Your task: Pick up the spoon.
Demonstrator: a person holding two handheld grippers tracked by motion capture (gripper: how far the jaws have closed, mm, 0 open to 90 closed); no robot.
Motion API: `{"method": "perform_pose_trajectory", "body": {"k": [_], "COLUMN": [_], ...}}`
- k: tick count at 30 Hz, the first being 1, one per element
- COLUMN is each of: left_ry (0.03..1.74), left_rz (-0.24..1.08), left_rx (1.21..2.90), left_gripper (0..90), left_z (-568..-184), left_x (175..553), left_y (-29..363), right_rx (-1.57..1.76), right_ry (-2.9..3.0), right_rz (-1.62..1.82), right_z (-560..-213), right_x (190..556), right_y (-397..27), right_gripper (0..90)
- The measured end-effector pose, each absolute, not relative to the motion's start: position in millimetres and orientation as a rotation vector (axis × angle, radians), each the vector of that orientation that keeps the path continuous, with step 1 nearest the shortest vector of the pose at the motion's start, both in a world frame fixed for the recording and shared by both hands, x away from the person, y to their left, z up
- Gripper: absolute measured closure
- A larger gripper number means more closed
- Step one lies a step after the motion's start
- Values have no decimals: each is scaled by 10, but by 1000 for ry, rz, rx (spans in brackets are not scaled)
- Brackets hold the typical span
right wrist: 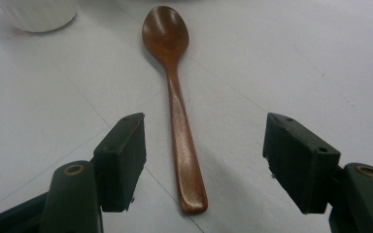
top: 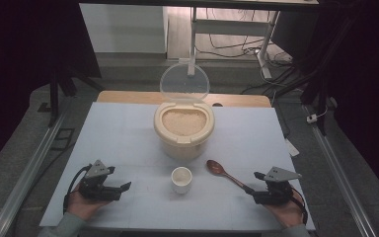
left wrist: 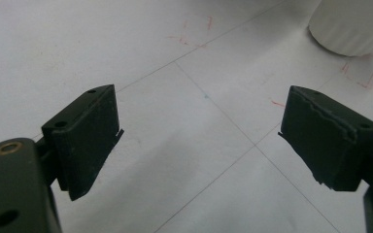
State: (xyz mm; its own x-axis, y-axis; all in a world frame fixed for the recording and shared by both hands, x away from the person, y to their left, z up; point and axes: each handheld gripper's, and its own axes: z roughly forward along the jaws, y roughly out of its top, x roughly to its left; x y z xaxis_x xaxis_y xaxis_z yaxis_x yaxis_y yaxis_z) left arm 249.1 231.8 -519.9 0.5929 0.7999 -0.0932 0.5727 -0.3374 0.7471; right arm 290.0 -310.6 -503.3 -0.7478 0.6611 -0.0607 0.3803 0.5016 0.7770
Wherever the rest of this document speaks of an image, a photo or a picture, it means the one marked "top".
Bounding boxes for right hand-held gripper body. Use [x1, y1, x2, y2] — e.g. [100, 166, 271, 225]
[253, 166, 303, 206]

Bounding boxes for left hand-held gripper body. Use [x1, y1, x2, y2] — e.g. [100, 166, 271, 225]
[78, 159, 114, 201]

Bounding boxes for brown wooden spoon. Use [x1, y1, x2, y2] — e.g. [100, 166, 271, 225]
[205, 159, 255, 194]

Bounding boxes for white cup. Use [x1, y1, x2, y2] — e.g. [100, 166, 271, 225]
[170, 166, 193, 195]

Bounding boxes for beige rice container clear lid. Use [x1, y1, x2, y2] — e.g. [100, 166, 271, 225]
[153, 61, 216, 161]

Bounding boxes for white rice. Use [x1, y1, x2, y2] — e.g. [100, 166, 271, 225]
[161, 109, 208, 137]

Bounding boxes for person's left hand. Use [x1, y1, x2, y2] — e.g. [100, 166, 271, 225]
[65, 184, 114, 221]

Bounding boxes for person's right hand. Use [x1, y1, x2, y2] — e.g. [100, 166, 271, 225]
[263, 193, 306, 229]

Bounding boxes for white paper tag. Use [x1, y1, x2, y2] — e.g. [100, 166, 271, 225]
[283, 137, 301, 158]

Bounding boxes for black tripod stand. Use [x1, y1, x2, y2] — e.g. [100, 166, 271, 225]
[37, 63, 105, 128]

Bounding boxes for black metal stand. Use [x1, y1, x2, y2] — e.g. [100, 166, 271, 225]
[274, 13, 353, 136]

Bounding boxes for white cabinet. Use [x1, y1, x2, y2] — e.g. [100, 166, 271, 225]
[78, 3, 168, 54]

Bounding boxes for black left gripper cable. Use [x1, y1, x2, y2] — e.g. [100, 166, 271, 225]
[62, 164, 93, 215]

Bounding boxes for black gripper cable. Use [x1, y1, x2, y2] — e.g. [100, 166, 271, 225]
[62, 164, 93, 215]
[289, 187, 310, 225]

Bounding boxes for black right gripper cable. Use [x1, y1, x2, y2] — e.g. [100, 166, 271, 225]
[289, 187, 310, 225]

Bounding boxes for black floor bracket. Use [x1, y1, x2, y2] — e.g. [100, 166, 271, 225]
[49, 127, 76, 152]

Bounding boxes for aluminium frame rail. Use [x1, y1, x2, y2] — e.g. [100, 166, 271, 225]
[0, 107, 72, 237]
[303, 104, 378, 237]

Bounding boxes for black floor cables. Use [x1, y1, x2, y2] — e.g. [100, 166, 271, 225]
[194, 9, 295, 97]

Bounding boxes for white desk frame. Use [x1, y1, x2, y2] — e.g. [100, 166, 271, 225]
[187, 6, 281, 80]

